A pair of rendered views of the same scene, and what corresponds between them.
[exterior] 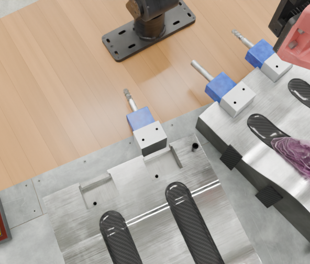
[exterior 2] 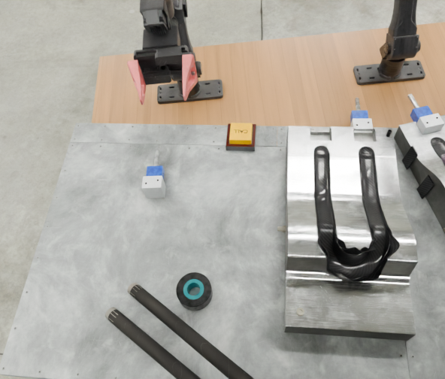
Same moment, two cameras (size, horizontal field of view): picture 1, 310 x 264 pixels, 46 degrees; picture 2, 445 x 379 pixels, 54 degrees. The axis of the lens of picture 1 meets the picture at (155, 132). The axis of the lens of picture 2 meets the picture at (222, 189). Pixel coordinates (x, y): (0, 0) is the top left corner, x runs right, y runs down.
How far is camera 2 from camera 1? 0.66 m
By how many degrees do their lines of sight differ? 18
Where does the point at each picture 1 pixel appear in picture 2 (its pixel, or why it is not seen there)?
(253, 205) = (413, 193)
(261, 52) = not seen: outside the picture
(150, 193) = (349, 146)
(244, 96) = (435, 122)
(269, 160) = (435, 162)
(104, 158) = not seen: hidden behind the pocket
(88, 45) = (343, 69)
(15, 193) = (265, 130)
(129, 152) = not seen: hidden behind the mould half
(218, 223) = (384, 177)
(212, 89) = (416, 113)
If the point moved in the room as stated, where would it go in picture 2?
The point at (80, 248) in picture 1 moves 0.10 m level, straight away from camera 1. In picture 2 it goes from (298, 156) to (269, 134)
